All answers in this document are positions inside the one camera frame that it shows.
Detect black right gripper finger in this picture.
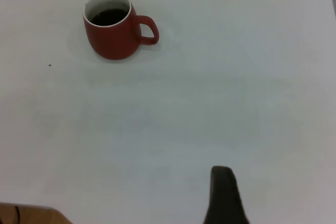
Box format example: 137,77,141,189
203,165,251,224

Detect red ceramic mug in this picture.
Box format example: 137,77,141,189
83,0,160,61

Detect dark coffee liquid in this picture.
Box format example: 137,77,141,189
90,8,129,27

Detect thin black cable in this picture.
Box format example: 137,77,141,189
13,205,21,224

